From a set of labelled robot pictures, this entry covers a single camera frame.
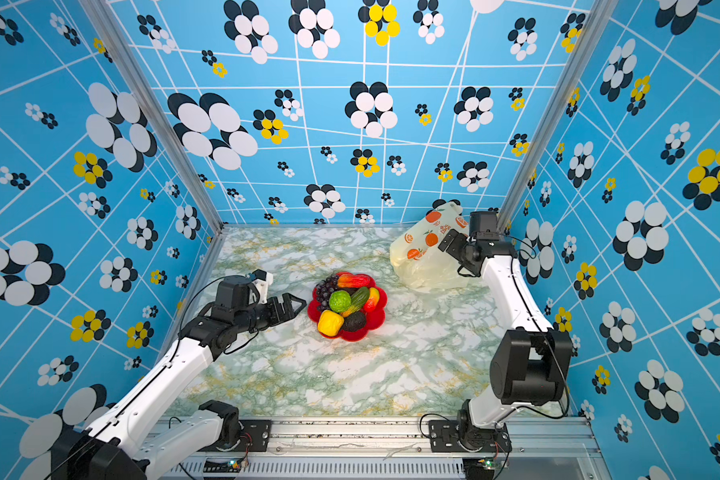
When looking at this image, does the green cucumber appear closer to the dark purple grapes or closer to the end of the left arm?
the dark purple grapes

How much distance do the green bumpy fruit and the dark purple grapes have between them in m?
0.02

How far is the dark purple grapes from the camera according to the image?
923 mm

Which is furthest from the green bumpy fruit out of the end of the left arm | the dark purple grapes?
the end of the left arm

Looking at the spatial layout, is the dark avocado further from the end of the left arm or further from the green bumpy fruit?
the end of the left arm

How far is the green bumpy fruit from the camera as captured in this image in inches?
35.1
